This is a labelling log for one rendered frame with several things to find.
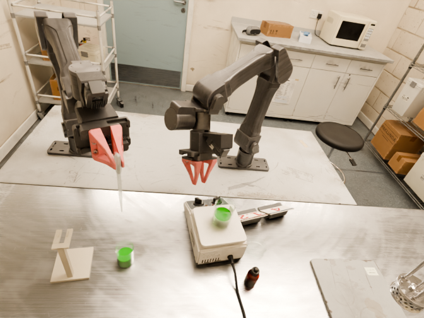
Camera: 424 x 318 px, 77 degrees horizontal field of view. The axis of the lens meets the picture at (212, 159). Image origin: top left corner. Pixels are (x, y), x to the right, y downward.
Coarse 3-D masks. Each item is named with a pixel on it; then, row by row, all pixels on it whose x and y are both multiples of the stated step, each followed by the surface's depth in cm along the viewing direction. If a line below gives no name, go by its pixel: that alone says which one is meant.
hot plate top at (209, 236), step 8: (200, 208) 71; (208, 208) 72; (200, 216) 69; (208, 216) 70; (232, 216) 71; (200, 224) 67; (208, 224) 68; (232, 224) 69; (240, 224) 69; (200, 232) 65; (208, 232) 66; (216, 232) 66; (224, 232) 67; (232, 232) 67; (240, 232) 67; (200, 240) 64; (208, 240) 64; (216, 240) 64; (224, 240) 65; (232, 240) 65; (240, 240) 65
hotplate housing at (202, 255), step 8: (184, 208) 79; (192, 216) 71; (192, 224) 70; (192, 232) 69; (192, 240) 69; (192, 248) 70; (200, 248) 64; (208, 248) 64; (216, 248) 65; (224, 248) 66; (232, 248) 66; (240, 248) 67; (200, 256) 65; (208, 256) 65; (216, 256) 66; (224, 256) 68; (232, 256) 68; (240, 256) 70; (200, 264) 68
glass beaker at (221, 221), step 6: (216, 198) 66; (222, 198) 67; (228, 198) 67; (216, 204) 67; (222, 204) 68; (228, 204) 68; (234, 204) 66; (216, 210) 64; (234, 210) 64; (216, 216) 65; (222, 216) 64; (228, 216) 64; (216, 222) 66; (222, 222) 65; (228, 222) 66; (222, 228) 67
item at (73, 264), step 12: (72, 228) 57; (60, 252) 54; (72, 252) 65; (84, 252) 65; (60, 264) 62; (72, 264) 62; (84, 264) 63; (60, 276) 60; (72, 276) 60; (84, 276) 61
